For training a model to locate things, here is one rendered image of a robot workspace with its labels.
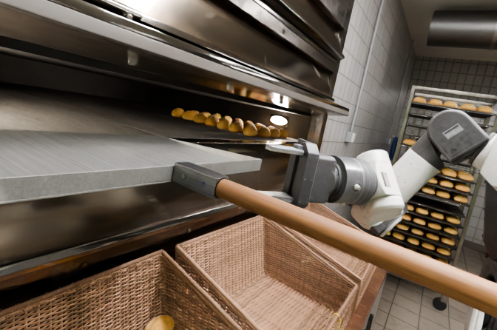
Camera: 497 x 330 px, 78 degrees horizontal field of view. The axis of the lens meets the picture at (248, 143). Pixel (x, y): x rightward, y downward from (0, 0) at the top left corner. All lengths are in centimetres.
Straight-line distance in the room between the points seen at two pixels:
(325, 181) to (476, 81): 496
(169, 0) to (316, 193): 60
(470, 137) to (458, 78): 459
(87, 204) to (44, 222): 10
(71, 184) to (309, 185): 35
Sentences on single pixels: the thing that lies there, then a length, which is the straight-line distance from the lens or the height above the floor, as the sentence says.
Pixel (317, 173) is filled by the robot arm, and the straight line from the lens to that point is 53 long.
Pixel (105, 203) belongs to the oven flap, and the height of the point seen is 102.
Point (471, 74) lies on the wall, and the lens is 545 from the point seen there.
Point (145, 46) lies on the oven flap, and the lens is 62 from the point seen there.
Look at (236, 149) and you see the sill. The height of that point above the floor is 116.
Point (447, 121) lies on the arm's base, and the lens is 87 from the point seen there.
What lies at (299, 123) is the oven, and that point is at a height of 129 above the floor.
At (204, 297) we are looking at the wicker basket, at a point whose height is 80.
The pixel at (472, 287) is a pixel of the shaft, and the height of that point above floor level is 120.
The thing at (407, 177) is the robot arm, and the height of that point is 123.
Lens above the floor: 132
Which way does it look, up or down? 7 degrees down
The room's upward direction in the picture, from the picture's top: 11 degrees clockwise
